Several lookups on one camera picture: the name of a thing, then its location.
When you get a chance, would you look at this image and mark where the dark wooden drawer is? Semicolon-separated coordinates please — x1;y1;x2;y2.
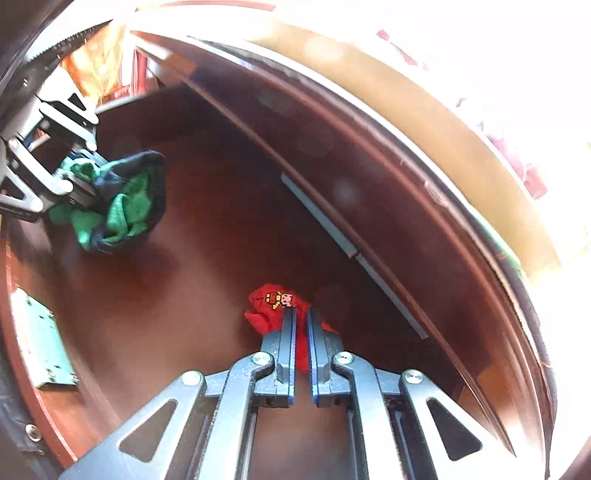
0;83;518;480

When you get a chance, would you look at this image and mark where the green metal lock plate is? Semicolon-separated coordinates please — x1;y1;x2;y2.
9;287;80;389

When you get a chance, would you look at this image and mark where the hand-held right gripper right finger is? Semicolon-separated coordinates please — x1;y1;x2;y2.
307;307;513;480

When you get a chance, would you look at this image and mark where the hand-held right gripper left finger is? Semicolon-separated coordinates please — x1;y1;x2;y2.
60;307;297;480

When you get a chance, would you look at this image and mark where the grey plastic strip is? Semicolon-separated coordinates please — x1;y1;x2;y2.
281;173;430;340

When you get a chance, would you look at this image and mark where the green and navy sock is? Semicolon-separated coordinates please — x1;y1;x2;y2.
47;150;167;254

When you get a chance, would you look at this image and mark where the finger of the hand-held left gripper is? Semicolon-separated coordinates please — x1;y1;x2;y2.
0;138;100;224
39;90;109;169

